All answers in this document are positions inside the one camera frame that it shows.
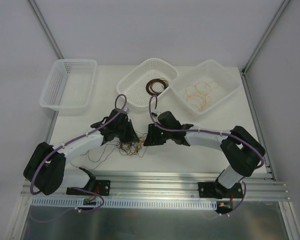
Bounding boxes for white basket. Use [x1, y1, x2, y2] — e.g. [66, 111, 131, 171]
[116, 58, 179, 112]
[169, 59, 241, 116]
[39, 58, 97, 114]

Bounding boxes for brown yellow wire ball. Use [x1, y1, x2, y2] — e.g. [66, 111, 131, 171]
[115, 133, 148, 158]

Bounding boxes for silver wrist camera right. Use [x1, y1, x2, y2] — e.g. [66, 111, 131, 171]
[151, 109, 161, 118]

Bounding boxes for small green circuit board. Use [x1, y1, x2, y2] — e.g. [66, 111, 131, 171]
[83, 198, 97, 206]

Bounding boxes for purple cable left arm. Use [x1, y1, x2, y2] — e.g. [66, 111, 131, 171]
[29, 93, 129, 195]

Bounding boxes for white slotted cable duct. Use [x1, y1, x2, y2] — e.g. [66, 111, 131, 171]
[31, 197, 217, 211]

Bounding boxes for white basket middle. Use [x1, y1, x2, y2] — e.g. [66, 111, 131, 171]
[116, 58, 179, 112]

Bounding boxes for aluminium frame post right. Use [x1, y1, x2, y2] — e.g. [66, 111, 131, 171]
[241, 0, 292, 73]

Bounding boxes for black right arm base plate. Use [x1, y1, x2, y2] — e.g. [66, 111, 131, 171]
[197, 181, 244, 200]

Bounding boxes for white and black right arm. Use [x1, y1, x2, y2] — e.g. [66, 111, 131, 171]
[144, 110, 266, 199]

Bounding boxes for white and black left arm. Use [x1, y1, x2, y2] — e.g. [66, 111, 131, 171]
[23, 108, 139, 196]

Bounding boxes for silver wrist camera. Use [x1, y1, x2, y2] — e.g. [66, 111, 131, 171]
[151, 109, 161, 118]
[119, 107, 130, 114]

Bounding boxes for white basket right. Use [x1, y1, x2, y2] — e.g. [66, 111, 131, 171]
[169, 59, 241, 116]

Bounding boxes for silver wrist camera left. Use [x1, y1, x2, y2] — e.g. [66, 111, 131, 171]
[119, 107, 130, 114]

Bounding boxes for white basket left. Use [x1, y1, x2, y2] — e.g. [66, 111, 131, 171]
[39, 58, 97, 114]

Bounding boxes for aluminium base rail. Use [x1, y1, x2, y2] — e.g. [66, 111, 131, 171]
[21, 169, 290, 201]

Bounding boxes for black thin wire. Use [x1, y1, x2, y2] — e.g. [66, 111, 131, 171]
[69, 143, 118, 171]

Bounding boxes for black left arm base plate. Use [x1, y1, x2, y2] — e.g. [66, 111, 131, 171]
[66, 179, 111, 196]

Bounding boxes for brown wire coil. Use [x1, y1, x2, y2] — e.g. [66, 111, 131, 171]
[145, 77, 170, 97]

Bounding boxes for small connector board right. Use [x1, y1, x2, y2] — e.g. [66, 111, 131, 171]
[219, 202, 233, 209]

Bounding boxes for orange wires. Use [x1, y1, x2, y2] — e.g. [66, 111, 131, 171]
[183, 81, 220, 113]

